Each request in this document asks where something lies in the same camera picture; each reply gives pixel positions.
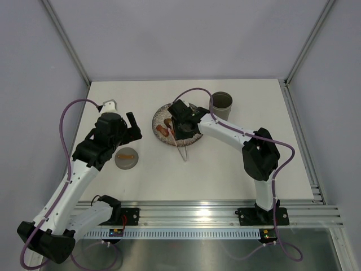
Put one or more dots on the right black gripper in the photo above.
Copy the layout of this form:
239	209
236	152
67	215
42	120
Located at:
179	135

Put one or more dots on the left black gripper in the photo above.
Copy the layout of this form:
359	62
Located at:
131	134

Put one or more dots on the grey round lid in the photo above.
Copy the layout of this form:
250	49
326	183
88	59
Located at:
126	158

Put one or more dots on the grey cylindrical container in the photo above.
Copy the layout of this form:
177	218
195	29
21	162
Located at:
221	104

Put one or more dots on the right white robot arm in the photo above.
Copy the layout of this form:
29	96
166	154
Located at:
260	155

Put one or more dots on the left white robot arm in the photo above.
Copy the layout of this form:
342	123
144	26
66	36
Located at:
53	233

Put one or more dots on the brown mushroom piece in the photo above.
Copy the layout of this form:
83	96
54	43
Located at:
168	123

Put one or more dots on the brown meat piece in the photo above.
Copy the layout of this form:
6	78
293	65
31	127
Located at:
163	131

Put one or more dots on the plate with rice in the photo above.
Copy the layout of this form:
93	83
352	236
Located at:
158	119

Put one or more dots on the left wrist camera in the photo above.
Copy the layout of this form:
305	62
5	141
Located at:
109	106

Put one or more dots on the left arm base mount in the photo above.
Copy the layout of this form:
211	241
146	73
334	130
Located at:
124	216

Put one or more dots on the white slotted cable duct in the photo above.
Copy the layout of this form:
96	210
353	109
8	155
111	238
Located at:
174	234

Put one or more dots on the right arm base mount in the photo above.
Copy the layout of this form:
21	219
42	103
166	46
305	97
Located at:
259	217

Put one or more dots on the aluminium mounting rail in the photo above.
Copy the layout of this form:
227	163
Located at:
221	213

